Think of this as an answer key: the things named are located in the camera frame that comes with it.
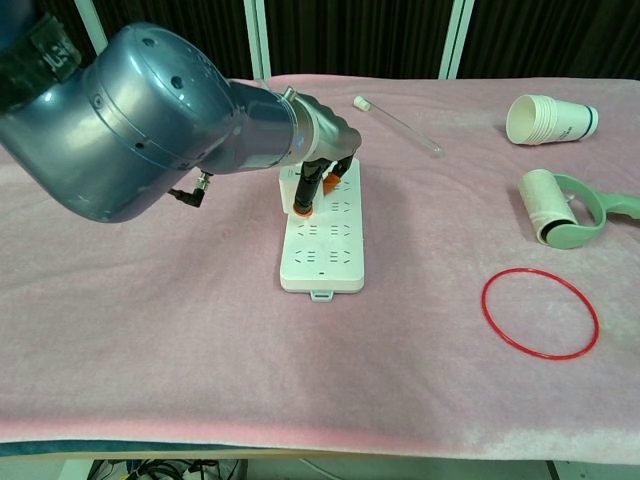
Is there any mint green lint roller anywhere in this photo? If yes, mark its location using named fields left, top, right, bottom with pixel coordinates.
left=517, top=168, right=640, bottom=250

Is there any white frame post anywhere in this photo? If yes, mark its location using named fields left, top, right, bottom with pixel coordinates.
left=439, top=0, right=476, bottom=80
left=73, top=0, right=109, bottom=56
left=242, top=0, right=274, bottom=81

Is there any white plug adapter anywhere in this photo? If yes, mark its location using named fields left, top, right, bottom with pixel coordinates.
left=278, top=168, right=304, bottom=215

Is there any black arm cable with plug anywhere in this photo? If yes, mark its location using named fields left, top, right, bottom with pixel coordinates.
left=168, top=169, right=212, bottom=209

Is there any pink foam mat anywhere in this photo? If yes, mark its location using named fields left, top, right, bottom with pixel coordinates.
left=0, top=73, right=640, bottom=460

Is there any white power strip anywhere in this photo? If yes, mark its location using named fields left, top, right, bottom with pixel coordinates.
left=278, top=157, right=366, bottom=305

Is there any red rubber ring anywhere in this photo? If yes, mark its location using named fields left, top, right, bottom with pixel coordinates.
left=480, top=267, right=601, bottom=360

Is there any bundle of cables under table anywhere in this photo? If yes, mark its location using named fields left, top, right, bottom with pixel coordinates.
left=88, top=458, right=242, bottom=480

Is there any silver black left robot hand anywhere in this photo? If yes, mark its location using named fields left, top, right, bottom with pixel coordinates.
left=289, top=92, right=363, bottom=220

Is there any black curtain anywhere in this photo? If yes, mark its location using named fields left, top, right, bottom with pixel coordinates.
left=29, top=0, right=640, bottom=81

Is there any stack of white paper cups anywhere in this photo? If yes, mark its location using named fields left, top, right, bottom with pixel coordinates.
left=505, top=93, right=600, bottom=147

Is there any clear test tube white cap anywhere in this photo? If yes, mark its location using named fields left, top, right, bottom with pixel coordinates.
left=352, top=95, right=446, bottom=159

